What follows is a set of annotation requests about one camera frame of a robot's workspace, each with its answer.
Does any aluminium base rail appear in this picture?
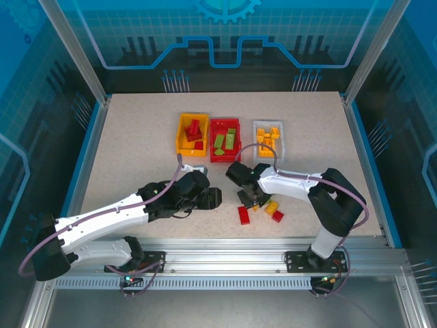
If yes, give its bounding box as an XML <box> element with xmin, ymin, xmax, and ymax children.
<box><xmin>47</xmin><ymin>237</ymin><xmax>410</xmax><ymax>275</ymax></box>

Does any grey plastic bin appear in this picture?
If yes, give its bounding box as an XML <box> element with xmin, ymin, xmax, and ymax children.
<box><xmin>252</xmin><ymin>119</ymin><xmax>286</xmax><ymax>164</ymax></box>

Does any blue graphic side panel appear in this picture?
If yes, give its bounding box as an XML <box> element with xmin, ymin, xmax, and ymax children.
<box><xmin>0</xmin><ymin>0</ymin><xmax>102</xmax><ymax>308</ymax></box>
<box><xmin>354</xmin><ymin>0</ymin><xmax>437</xmax><ymax>308</ymax></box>

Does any yellow plastic bin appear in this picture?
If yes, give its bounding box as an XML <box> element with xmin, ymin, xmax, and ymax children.
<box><xmin>175</xmin><ymin>113</ymin><xmax>210</xmax><ymax>158</ymax></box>

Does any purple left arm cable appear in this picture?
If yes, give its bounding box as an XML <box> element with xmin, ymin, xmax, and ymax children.
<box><xmin>18</xmin><ymin>153</ymin><xmax>187</xmax><ymax>277</ymax></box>

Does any blue graphic back panel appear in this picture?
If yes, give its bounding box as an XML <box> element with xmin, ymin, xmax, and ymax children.
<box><xmin>68</xmin><ymin>0</ymin><xmax>380</xmax><ymax>95</ymax></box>

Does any blue table edge strip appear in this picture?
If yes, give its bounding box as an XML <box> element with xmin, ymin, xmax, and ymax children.
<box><xmin>61</xmin><ymin>98</ymin><xmax>105</xmax><ymax>215</ymax></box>
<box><xmin>348</xmin><ymin>100</ymin><xmax>403</xmax><ymax>249</ymax></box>

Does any slotted grey cable duct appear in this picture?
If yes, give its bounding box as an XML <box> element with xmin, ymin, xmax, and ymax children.
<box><xmin>53</xmin><ymin>276</ymin><xmax>313</xmax><ymax>292</ymax></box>

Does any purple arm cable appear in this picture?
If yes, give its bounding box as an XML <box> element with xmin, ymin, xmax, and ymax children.
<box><xmin>18</xmin><ymin>153</ymin><xmax>187</xmax><ymax>277</ymax></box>
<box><xmin>234</xmin><ymin>143</ymin><xmax>371</xmax><ymax>250</ymax></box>

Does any aluminium frame post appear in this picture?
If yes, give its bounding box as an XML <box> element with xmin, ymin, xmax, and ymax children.
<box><xmin>38</xmin><ymin>0</ymin><xmax>112</xmax><ymax>105</ymax></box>
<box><xmin>342</xmin><ymin>0</ymin><xmax>411</xmax><ymax>105</ymax></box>

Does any yellow square lego brick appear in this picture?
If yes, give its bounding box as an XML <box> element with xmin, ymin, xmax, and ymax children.
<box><xmin>257</xmin><ymin>144</ymin><xmax>277</xmax><ymax>159</ymax></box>

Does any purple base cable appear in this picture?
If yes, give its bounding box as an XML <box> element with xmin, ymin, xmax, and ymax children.
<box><xmin>309</xmin><ymin>245</ymin><xmax>356</xmax><ymax>299</ymax></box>
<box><xmin>117</xmin><ymin>258</ymin><xmax>167</xmax><ymax>299</ymax></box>

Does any red plastic bin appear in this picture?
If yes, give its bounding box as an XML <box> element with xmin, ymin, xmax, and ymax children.
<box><xmin>209</xmin><ymin>118</ymin><xmax>243</xmax><ymax>164</ymax></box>

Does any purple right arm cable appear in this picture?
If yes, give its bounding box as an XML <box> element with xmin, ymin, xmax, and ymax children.
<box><xmin>234</xmin><ymin>143</ymin><xmax>371</xmax><ymax>250</ymax></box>

